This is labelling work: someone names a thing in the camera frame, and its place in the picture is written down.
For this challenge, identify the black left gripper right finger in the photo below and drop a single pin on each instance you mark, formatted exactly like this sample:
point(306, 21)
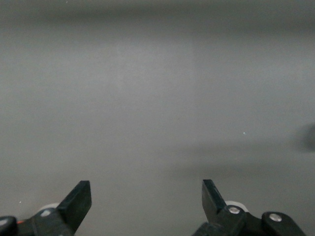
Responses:
point(229, 221)

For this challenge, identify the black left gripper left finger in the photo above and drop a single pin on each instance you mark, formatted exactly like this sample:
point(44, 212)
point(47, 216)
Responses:
point(71, 209)

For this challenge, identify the dark grey table cloth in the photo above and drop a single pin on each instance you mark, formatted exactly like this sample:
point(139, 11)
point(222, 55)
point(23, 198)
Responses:
point(157, 86)

